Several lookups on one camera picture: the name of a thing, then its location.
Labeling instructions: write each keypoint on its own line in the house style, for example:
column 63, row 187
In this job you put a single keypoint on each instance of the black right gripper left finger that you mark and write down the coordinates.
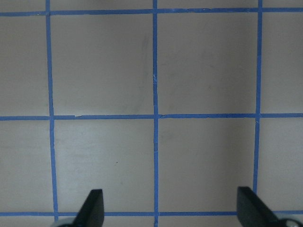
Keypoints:
column 91, row 213

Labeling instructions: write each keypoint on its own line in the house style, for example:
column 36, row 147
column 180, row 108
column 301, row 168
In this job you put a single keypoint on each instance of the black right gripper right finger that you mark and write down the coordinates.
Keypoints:
column 253, row 212

